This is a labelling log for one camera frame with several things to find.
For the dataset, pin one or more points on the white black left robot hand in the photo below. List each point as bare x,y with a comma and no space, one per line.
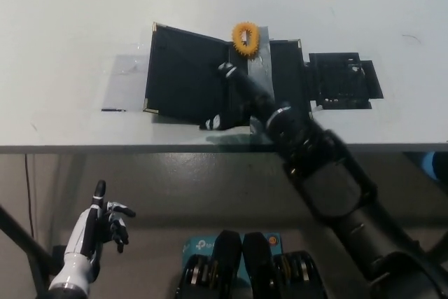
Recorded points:
85,229

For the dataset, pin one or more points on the black square frame with tape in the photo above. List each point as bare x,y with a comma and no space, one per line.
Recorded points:
341,80

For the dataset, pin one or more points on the blue round object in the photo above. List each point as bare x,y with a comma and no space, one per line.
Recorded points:
434,166

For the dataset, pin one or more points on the silver duct tape strip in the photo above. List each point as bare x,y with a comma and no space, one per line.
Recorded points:
260,68

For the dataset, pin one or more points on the teal TP-Link box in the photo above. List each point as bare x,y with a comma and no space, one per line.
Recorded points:
199,244

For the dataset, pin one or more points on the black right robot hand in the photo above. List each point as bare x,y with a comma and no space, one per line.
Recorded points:
250,96

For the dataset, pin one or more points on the black USC diary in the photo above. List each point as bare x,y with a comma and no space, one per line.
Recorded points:
182,75

